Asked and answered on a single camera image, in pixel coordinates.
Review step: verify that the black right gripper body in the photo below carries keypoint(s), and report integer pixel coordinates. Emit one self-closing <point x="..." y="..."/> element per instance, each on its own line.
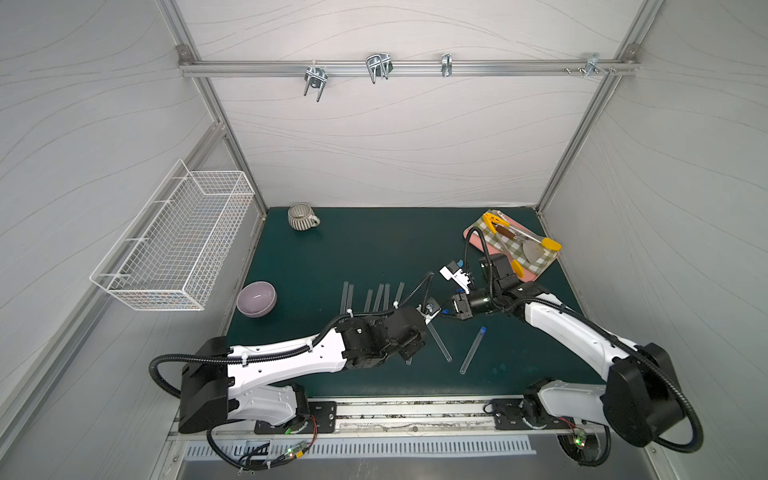
<point x="462" y="305"/>

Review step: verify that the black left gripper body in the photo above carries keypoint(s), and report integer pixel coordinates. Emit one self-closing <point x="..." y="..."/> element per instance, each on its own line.
<point x="417" y="325"/>

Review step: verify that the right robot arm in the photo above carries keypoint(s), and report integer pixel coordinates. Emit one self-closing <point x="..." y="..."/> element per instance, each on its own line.
<point x="639" y="398"/>

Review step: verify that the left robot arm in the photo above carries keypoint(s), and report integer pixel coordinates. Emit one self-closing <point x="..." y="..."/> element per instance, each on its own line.
<point x="221" y="383"/>

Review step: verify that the green white checkered cloth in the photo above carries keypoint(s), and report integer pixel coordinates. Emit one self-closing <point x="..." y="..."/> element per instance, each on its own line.
<point x="543" y="252"/>

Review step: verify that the pink plastic tray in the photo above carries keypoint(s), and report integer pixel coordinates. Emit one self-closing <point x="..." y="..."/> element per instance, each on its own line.
<point x="480" y="240"/>

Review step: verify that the purple bowl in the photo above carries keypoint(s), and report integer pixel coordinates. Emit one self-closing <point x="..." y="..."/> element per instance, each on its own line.
<point x="256" y="299"/>

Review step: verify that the striped ceramic cup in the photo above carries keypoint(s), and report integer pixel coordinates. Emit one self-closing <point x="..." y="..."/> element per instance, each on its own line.
<point x="301" y="217"/>

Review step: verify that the metal hook clamp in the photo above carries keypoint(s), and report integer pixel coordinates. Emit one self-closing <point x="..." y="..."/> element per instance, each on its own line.
<point x="446" y="65"/>
<point x="379" y="66"/>
<point x="591" y="67"/>
<point x="316" y="79"/>

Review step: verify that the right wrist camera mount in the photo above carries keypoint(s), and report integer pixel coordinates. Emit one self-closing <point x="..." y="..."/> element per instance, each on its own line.
<point x="453" y="271"/>

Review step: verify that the brown handled metal spatula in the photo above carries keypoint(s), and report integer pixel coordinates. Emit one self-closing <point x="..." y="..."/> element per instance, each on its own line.
<point x="532" y="250"/>

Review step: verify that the yellow handled metal tongs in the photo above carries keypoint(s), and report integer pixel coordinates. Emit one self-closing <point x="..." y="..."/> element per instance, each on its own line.
<point x="513" y="250"/>

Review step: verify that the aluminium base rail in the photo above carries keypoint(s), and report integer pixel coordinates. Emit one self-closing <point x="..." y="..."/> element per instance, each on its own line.
<point x="358" y="417"/>

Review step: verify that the white slotted cable duct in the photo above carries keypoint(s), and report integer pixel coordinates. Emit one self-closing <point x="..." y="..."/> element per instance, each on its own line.
<point x="378" y="447"/>

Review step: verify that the white wire basket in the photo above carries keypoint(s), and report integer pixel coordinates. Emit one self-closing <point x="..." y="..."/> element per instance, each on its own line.
<point x="170" y="255"/>

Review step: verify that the aluminium top rail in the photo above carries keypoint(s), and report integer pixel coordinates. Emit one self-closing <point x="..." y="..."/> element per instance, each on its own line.
<point x="401" y="68"/>

